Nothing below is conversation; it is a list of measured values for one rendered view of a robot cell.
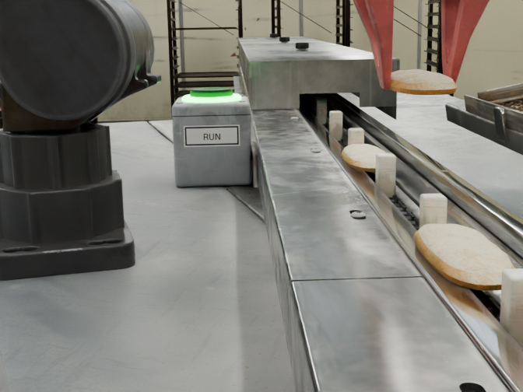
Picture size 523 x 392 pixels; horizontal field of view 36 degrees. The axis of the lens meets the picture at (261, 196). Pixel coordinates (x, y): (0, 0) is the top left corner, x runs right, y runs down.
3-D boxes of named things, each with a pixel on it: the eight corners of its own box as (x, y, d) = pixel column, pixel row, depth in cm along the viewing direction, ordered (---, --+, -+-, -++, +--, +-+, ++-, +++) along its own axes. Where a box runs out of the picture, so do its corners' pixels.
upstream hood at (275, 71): (238, 64, 218) (237, 33, 216) (303, 64, 219) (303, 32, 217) (250, 123, 96) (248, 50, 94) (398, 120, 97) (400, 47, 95)
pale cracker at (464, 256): (401, 233, 45) (402, 214, 44) (469, 231, 45) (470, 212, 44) (451, 293, 35) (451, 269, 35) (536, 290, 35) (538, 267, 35)
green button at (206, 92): (191, 104, 76) (191, 87, 76) (233, 103, 76) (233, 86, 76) (189, 109, 72) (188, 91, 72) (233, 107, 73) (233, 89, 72)
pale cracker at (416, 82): (373, 84, 55) (373, 67, 55) (428, 82, 55) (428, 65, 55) (403, 96, 45) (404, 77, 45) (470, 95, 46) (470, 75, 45)
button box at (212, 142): (179, 205, 81) (174, 95, 78) (257, 204, 81) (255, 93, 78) (173, 226, 73) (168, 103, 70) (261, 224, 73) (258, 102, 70)
